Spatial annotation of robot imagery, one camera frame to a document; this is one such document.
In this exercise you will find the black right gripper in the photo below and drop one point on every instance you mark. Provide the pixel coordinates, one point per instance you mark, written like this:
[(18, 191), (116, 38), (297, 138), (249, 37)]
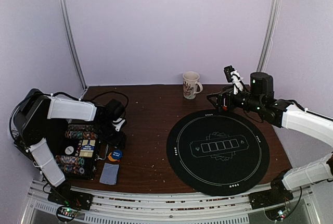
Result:
[(223, 99)]

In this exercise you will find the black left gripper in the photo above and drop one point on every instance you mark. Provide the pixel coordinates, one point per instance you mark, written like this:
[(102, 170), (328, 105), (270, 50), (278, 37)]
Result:
[(118, 141)]

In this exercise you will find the blue small blind button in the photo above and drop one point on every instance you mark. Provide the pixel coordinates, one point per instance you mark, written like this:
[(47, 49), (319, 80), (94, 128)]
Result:
[(116, 154)]

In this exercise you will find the orange big blind button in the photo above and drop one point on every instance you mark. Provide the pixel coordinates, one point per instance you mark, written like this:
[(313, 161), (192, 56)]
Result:
[(110, 157)]

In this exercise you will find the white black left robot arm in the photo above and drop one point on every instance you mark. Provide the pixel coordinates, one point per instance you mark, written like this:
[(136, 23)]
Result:
[(62, 134)]

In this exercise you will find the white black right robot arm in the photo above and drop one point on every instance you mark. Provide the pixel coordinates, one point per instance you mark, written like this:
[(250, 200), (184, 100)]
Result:
[(283, 113)]

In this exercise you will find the floral ceramic mug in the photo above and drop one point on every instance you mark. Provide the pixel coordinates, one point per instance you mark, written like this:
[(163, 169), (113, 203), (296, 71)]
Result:
[(191, 85)]

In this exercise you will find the blue playing card deck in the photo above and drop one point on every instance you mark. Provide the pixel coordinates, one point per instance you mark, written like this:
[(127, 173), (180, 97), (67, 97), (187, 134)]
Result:
[(109, 174)]

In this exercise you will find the black poker chip case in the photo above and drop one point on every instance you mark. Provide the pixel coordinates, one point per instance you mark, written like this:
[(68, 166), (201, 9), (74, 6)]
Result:
[(79, 151)]

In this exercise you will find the round black poker mat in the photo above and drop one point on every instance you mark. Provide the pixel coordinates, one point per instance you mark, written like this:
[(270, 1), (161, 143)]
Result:
[(218, 154)]

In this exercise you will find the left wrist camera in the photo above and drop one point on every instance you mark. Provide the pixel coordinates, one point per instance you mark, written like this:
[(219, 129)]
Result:
[(119, 123)]

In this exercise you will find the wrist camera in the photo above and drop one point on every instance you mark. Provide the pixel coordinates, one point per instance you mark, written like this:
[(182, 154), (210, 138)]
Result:
[(119, 123), (235, 79)]

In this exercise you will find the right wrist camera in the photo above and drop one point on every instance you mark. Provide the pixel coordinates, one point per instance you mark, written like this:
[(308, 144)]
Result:
[(235, 79)]

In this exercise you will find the right aluminium frame post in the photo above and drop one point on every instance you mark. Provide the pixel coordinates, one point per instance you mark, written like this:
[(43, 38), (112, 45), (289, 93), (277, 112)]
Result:
[(268, 39)]

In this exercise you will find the aluminium frame post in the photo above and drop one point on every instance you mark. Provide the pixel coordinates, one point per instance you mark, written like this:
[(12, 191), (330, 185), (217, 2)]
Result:
[(71, 43), (268, 39)]

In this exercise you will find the aluminium front rail base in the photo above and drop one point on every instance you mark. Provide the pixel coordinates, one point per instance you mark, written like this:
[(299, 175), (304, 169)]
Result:
[(109, 205)]

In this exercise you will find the left aluminium frame post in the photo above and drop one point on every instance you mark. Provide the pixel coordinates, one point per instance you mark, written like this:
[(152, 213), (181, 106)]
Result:
[(71, 43)]

